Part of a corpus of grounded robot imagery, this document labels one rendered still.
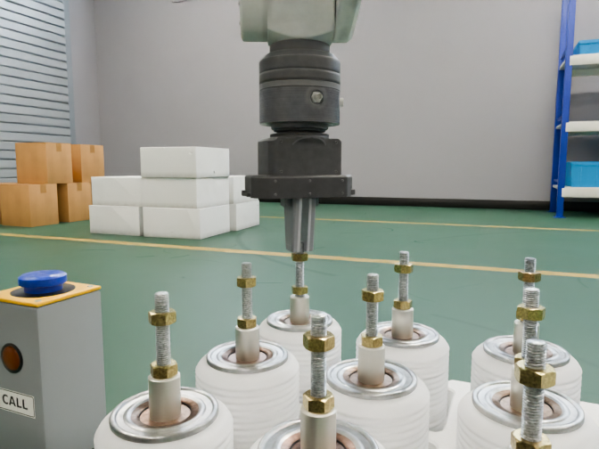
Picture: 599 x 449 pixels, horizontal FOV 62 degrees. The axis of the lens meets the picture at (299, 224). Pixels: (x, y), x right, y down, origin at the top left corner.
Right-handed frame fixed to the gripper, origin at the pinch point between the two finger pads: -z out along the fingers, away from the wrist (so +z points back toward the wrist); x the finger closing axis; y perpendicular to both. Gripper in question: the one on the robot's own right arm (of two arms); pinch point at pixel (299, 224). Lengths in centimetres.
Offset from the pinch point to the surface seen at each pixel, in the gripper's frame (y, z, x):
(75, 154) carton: -385, 16, 26
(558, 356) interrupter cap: 19.9, -10.9, -17.3
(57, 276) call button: 1.7, -3.5, 24.6
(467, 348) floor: -37, -36, -59
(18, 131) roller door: -589, 46, 85
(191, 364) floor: -53, -36, 2
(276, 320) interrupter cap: -0.5, -10.9, 2.6
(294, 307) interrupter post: 0.6, -9.3, 0.9
